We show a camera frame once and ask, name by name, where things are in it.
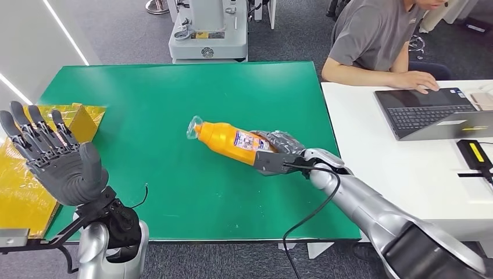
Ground black device with yellow label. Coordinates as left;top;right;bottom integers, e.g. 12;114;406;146
456;139;493;188

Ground person's leg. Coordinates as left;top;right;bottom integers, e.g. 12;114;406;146
352;242;382;263

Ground white furniture legs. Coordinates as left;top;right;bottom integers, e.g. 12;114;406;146
254;0;277;30

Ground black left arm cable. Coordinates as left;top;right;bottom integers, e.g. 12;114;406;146
58;244;80;275

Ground orange detergent bottle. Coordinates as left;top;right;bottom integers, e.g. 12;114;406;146
186;115;278;166

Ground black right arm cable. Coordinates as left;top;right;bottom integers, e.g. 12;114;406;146
282;163;342;279

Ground chrome stand base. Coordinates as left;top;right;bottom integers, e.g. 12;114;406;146
145;0;170;15

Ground dark grey laptop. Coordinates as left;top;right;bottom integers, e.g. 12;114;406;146
373;87;493;142

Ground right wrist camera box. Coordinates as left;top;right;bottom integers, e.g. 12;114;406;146
253;150;303;177

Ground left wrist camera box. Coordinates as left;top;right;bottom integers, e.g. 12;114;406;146
0;228;31;248

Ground white desk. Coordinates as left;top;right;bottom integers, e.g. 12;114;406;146
320;78;493;259

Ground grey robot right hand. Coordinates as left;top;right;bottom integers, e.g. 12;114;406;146
250;130;308;155

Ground thin black wire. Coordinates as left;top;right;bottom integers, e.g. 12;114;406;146
131;183;149;209

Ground pale pink flat pad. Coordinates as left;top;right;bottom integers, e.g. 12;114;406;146
471;92;493;112

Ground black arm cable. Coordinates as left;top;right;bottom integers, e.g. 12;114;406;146
282;163;342;279
58;244;80;275

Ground green table mat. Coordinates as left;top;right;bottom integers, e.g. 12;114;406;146
38;60;362;244

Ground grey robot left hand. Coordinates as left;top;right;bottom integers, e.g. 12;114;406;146
0;101;110;208

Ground dark office chair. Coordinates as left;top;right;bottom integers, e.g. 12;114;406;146
408;34;452;81

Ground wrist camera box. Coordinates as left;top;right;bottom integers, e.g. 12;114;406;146
253;150;303;177
0;228;31;248

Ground white table foot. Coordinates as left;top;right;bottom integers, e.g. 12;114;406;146
306;241;335;259

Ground person's right hand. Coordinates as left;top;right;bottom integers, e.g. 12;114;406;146
391;70;441;94

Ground person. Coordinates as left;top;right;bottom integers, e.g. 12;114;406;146
321;0;463;94

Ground grey machine base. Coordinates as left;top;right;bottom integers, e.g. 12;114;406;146
168;0;249;65

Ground yellow film-wrapped cardboard box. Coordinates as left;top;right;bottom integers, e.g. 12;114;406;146
0;102;106;239

